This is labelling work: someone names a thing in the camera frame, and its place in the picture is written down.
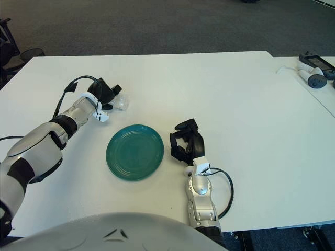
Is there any black office chair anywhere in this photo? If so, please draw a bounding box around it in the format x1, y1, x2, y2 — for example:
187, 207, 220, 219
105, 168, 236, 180
0, 17, 23, 84

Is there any black handheld screen controller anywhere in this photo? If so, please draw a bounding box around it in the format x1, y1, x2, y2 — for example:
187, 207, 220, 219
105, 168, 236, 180
299, 51, 335, 79

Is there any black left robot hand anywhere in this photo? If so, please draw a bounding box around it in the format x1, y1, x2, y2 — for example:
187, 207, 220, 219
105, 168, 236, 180
87, 77, 123, 110

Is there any white grey VR controller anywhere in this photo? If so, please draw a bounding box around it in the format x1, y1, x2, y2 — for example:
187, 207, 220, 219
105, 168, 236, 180
297, 62, 328, 89

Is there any green round plate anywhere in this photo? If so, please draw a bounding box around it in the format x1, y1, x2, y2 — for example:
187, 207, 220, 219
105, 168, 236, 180
105, 123, 165, 181

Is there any clear plastic water bottle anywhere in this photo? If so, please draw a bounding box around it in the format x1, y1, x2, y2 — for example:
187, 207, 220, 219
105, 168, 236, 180
111, 94, 130, 110

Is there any black mesh waste bin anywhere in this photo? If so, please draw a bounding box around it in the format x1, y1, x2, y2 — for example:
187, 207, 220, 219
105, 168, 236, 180
20, 47, 46, 62

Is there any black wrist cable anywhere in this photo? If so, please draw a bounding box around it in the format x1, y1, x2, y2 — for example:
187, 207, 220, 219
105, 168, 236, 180
52, 75, 103, 120
209, 168, 234, 220

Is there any grey robot torso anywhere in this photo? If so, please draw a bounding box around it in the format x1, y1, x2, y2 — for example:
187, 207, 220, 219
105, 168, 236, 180
0, 212, 231, 251

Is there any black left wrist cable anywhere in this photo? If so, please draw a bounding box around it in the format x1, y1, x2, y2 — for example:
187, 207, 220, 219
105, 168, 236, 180
52, 75, 103, 120

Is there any black table leg frame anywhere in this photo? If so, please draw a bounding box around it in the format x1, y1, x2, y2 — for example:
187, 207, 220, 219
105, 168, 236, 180
231, 231, 253, 251
302, 226, 335, 251

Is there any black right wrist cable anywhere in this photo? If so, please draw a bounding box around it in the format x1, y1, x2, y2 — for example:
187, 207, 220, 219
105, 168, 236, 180
209, 168, 234, 220

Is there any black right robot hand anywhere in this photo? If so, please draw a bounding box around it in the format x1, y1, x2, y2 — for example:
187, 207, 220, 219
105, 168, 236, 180
169, 118, 206, 167

